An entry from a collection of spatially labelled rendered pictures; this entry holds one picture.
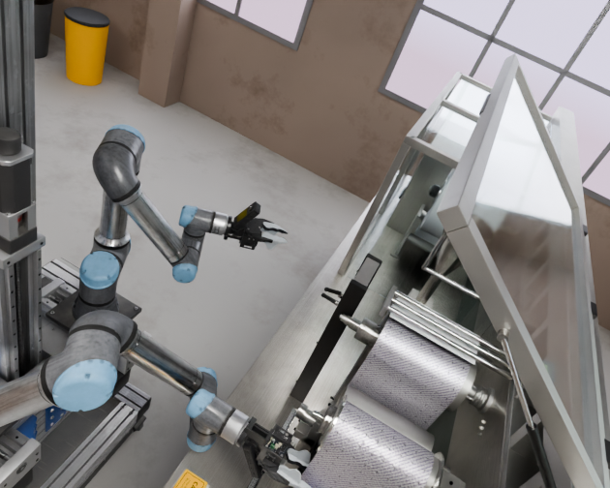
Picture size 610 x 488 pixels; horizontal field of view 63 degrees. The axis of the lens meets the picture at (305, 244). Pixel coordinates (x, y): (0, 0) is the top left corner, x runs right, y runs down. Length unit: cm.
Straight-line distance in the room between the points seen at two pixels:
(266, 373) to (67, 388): 77
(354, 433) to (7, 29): 115
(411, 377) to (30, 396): 88
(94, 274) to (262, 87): 324
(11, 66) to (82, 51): 368
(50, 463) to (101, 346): 116
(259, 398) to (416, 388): 55
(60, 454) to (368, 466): 139
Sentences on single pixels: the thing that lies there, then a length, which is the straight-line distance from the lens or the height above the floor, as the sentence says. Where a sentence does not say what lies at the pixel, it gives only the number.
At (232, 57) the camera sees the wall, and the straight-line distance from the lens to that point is 475.
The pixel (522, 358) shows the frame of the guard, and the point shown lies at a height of 184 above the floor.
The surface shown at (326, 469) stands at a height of 117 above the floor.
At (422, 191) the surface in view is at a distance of 192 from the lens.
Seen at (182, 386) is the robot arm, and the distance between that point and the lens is 143.
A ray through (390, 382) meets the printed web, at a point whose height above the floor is 129.
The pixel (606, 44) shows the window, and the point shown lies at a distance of 406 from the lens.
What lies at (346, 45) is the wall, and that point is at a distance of 429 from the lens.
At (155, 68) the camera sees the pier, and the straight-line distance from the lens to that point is 496.
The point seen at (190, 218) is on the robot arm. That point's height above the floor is 124.
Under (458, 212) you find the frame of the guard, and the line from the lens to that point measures 63.
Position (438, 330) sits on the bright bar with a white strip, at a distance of 135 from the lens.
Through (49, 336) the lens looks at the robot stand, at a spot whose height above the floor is 73.
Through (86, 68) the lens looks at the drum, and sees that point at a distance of 505.
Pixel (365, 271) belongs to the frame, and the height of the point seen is 144.
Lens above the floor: 226
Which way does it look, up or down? 37 degrees down
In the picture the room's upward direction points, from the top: 23 degrees clockwise
